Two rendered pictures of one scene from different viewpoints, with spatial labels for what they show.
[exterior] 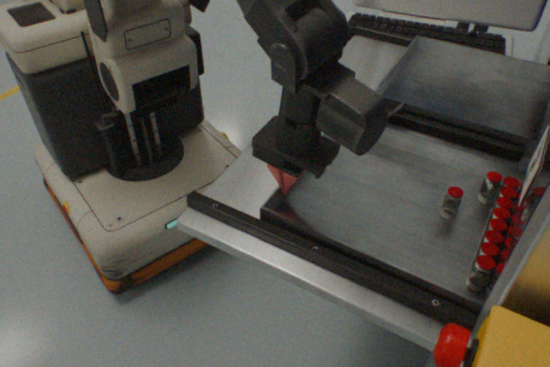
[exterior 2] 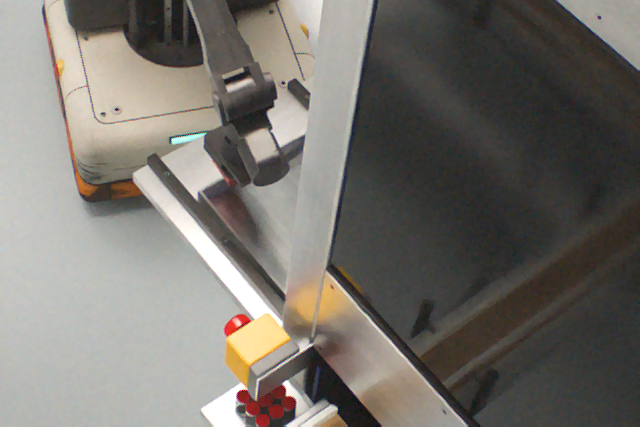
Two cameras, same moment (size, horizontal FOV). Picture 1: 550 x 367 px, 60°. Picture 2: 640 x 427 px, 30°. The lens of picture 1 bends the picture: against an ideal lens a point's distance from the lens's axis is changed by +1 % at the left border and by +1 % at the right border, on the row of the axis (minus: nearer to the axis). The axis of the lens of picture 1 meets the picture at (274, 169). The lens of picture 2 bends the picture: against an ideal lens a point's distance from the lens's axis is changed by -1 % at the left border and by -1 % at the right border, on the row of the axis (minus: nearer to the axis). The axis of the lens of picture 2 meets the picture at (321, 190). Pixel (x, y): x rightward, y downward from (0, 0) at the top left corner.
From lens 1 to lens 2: 124 cm
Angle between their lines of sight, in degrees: 15
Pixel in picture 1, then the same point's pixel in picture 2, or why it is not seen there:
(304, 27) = (233, 90)
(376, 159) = not seen: hidden behind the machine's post
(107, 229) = (98, 118)
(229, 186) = (191, 157)
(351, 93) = (259, 142)
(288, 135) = (225, 146)
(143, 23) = not seen: outside the picture
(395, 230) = not seen: hidden behind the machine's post
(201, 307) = (185, 258)
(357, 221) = (278, 231)
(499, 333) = (255, 325)
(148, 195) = (163, 89)
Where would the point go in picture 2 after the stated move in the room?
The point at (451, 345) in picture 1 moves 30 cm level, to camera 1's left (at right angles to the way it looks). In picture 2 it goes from (231, 323) to (34, 244)
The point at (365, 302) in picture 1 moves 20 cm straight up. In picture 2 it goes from (241, 293) to (246, 217)
